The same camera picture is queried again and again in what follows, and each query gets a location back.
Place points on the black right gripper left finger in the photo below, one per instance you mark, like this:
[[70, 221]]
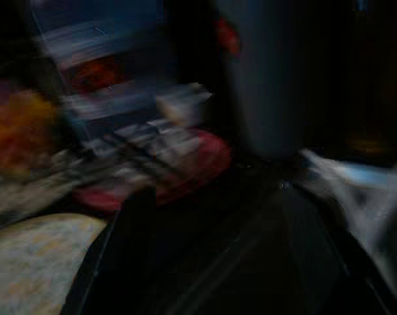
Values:
[[109, 269]]

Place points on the white tiered storage organizer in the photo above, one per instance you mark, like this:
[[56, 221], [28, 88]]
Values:
[[119, 36]]

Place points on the yellow rimmed lemon plate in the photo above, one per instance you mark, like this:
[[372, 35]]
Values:
[[31, 262]]

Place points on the orange black tape measure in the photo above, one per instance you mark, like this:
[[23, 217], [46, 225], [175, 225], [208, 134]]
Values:
[[96, 73]]

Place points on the blue rimmed lemon plate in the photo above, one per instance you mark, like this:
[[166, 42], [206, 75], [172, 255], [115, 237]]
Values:
[[21, 193]]

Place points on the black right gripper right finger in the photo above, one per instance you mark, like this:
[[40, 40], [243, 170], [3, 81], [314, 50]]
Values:
[[332, 279]]

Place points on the yellow red Kari snack bag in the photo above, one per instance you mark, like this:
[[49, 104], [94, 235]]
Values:
[[17, 131]]

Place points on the white bowl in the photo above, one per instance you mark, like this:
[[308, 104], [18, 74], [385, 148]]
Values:
[[172, 144]]

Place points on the grey water filter cylinder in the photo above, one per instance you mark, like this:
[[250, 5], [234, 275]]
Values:
[[267, 82]]

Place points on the white printed paper cup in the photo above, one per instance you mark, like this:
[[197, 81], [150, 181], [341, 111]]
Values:
[[185, 108]]

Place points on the pink plate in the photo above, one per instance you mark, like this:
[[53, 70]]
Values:
[[211, 154]]

